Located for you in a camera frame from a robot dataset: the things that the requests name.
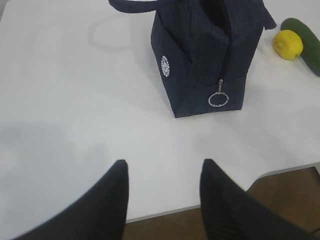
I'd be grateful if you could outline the green cucumber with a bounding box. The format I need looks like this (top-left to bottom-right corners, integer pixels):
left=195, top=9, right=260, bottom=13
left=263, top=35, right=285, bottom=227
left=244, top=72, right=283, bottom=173
left=280, top=17, right=320, bottom=77

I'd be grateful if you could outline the yellow lemon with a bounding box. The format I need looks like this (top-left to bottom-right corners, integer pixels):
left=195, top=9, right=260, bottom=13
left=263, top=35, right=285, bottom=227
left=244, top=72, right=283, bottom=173
left=272, top=29, right=304, bottom=60

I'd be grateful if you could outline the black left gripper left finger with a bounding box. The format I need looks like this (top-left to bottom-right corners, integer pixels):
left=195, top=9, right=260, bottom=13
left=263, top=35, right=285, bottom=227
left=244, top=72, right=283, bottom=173
left=18, top=160, right=129, bottom=240

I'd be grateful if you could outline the navy insulated lunch bag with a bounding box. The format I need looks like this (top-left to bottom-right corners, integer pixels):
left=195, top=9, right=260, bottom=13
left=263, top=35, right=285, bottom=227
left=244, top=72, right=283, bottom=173
left=110, top=0, right=276, bottom=118

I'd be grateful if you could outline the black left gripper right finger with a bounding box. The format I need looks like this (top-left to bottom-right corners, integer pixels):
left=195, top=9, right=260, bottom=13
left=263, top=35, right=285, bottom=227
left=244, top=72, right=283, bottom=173
left=200, top=159, right=319, bottom=240

